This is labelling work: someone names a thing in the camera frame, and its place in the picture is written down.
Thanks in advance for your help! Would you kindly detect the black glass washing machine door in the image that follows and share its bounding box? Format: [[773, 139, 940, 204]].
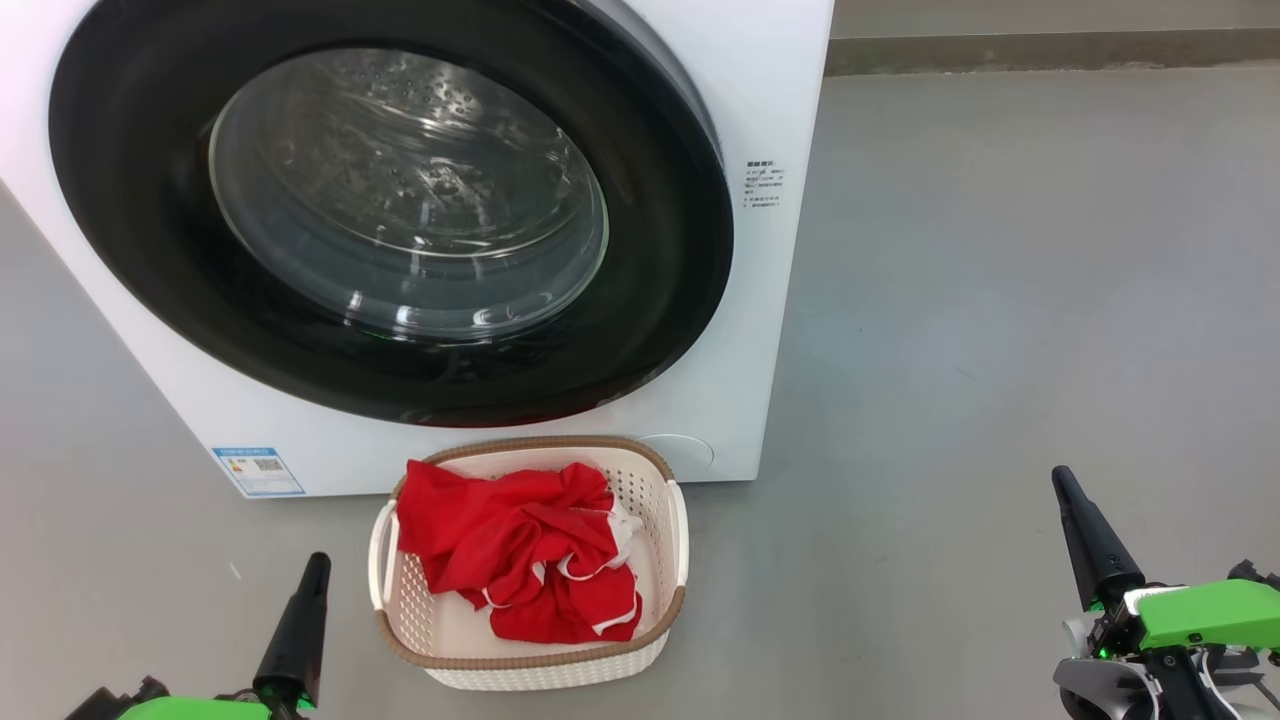
[[48, 0, 736, 429]]

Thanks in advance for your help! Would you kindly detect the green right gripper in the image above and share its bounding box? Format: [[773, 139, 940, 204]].
[[1050, 465, 1280, 663]]

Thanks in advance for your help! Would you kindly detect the cream perforated laundry basket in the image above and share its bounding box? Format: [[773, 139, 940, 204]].
[[367, 436, 691, 692]]

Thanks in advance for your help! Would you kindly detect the blue energy label sticker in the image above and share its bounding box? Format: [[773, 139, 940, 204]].
[[211, 446, 307, 499]]

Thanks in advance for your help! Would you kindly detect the white front-load washing machine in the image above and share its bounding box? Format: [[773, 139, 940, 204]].
[[0, 0, 836, 499]]

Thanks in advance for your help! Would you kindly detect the round drain filter cap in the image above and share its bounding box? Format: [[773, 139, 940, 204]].
[[640, 432, 717, 474]]

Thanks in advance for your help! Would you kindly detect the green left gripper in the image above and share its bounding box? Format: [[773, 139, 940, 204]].
[[116, 552, 333, 720]]

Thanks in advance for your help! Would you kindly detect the red garment with white trim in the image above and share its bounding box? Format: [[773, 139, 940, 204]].
[[396, 460, 647, 645]]

